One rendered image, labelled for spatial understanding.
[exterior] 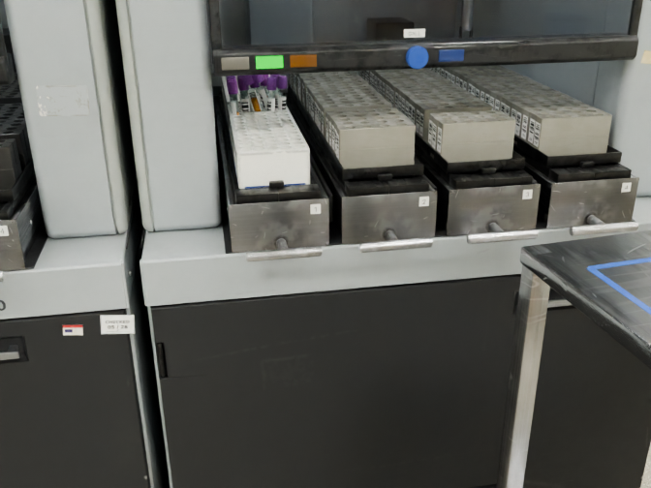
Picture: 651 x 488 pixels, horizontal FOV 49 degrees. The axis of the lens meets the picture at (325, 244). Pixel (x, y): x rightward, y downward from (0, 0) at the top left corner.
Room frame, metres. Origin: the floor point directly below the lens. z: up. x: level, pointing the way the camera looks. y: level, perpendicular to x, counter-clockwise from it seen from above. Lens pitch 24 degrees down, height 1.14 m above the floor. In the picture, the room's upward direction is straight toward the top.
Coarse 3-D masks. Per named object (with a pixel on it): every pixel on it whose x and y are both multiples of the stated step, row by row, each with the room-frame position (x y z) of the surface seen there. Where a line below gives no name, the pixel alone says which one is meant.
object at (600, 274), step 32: (544, 256) 0.69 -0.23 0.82; (576, 256) 0.69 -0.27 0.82; (608, 256) 0.68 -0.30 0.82; (640, 256) 0.68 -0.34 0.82; (544, 288) 0.69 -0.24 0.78; (576, 288) 0.61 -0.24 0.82; (608, 288) 0.61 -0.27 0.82; (640, 288) 0.61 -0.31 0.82; (544, 320) 0.69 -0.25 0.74; (608, 320) 0.56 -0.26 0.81; (640, 320) 0.55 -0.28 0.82; (512, 352) 0.71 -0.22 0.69; (640, 352) 0.51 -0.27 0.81; (512, 384) 0.70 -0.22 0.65; (512, 416) 0.69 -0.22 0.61; (512, 448) 0.69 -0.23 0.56; (512, 480) 0.69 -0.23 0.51
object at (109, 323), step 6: (102, 318) 0.85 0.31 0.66; (108, 318) 0.85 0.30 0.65; (114, 318) 0.85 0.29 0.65; (120, 318) 0.85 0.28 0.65; (126, 318) 0.85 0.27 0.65; (132, 318) 0.86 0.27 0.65; (102, 324) 0.85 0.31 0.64; (108, 324) 0.85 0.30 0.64; (114, 324) 0.85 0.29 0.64; (120, 324) 0.85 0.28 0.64; (126, 324) 0.85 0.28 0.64; (132, 324) 0.85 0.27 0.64; (102, 330) 0.85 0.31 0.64; (108, 330) 0.85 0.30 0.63; (114, 330) 0.85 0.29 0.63; (120, 330) 0.85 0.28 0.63; (126, 330) 0.85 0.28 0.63; (132, 330) 0.85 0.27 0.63
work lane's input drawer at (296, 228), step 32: (224, 128) 1.24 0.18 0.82; (224, 160) 1.08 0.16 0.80; (256, 192) 0.90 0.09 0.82; (288, 192) 0.90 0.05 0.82; (320, 192) 0.91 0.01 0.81; (256, 224) 0.89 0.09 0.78; (288, 224) 0.89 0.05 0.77; (320, 224) 0.90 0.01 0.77; (256, 256) 0.84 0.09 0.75; (288, 256) 0.85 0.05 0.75; (320, 256) 0.86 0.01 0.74
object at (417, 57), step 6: (414, 48) 0.98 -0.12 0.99; (420, 48) 0.98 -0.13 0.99; (408, 54) 0.98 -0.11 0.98; (414, 54) 0.98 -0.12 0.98; (420, 54) 0.98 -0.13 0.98; (426, 54) 0.98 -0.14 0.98; (408, 60) 0.98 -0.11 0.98; (414, 60) 0.98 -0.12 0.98; (420, 60) 0.98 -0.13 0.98; (426, 60) 0.98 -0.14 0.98; (414, 66) 0.98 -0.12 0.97; (420, 66) 0.98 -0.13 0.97
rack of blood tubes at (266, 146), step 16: (240, 112) 1.15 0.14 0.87; (256, 112) 1.15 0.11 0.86; (272, 112) 1.16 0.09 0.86; (288, 112) 1.15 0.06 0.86; (240, 128) 1.06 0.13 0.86; (256, 128) 1.06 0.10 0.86; (272, 128) 1.05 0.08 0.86; (288, 128) 1.05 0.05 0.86; (240, 144) 0.96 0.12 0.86; (256, 144) 0.97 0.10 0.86; (272, 144) 0.97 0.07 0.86; (288, 144) 0.97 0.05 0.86; (304, 144) 0.96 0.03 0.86; (240, 160) 0.92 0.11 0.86; (256, 160) 0.92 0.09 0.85; (272, 160) 0.93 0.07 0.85; (288, 160) 0.93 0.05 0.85; (304, 160) 0.93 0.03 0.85; (240, 176) 0.92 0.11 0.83; (256, 176) 0.92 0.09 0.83; (272, 176) 0.93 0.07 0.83; (288, 176) 0.93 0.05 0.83; (304, 176) 0.93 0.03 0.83
